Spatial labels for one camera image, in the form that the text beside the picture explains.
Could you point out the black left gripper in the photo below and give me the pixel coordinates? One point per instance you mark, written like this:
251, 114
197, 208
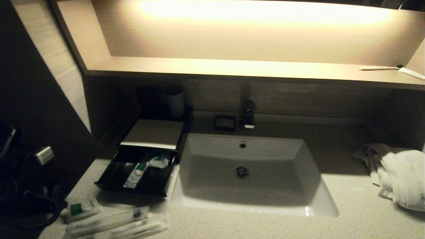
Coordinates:
31, 181

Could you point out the grey plastic cup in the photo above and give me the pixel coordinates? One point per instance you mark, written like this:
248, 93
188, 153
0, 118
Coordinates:
175, 103

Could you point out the lit wooden wall shelf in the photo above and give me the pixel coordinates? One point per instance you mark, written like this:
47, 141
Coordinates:
232, 67

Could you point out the black amenity box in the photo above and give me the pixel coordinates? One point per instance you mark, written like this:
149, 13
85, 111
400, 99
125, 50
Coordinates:
186, 129

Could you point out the clear sachet green label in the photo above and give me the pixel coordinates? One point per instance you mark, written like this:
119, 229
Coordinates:
79, 209

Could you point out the chrome sink drain plug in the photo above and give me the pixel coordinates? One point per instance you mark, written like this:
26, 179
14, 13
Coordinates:
241, 172

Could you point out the toiletry packets inside drawer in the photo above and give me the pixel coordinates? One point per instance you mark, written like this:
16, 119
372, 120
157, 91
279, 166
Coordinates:
136, 174

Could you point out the dark plastic cup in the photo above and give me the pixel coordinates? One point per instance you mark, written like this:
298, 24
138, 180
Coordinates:
147, 98

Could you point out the chrome faucet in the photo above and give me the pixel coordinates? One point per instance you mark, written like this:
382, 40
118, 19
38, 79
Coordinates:
248, 116

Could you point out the white toothbrush dark head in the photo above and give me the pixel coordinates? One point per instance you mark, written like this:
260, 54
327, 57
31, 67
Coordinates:
375, 68

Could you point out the clear packet green leaf logo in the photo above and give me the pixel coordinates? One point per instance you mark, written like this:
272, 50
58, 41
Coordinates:
158, 162

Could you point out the white folded towel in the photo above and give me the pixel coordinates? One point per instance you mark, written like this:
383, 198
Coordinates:
401, 176

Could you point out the white ceramic sink basin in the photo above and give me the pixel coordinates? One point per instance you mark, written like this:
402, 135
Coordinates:
265, 199

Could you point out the black box drawer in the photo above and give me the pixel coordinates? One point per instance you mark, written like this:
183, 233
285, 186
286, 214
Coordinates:
152, 184

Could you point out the white toothpaste tube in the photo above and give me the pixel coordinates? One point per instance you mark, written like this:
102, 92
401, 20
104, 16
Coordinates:
412, 73

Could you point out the long clear wrapped toothbrush packet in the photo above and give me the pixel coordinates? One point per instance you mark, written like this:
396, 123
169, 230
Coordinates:
109, 219
132, 229

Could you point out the small black soap dish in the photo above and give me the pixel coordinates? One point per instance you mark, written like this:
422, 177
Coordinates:
225, 123

